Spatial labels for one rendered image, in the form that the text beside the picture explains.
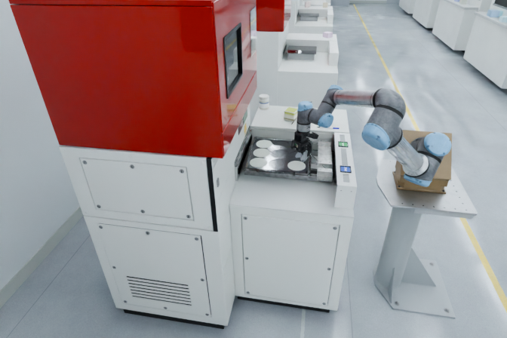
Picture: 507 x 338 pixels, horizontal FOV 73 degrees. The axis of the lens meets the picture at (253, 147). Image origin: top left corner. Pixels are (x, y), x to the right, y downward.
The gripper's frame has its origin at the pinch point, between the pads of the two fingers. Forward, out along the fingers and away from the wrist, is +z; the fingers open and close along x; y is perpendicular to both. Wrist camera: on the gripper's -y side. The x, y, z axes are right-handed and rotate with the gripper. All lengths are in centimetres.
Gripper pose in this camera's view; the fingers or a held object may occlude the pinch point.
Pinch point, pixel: (303, 159)
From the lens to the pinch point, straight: 195.9
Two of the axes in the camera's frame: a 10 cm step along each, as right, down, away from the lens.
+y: -7.3, 3.6, -5.8
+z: 0.2, 8.6, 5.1
